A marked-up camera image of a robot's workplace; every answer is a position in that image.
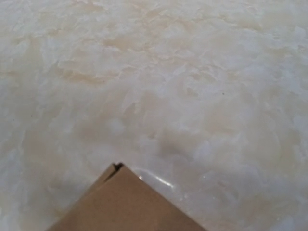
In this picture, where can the brown cardboard box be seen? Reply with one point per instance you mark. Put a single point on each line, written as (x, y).
(120, 201)

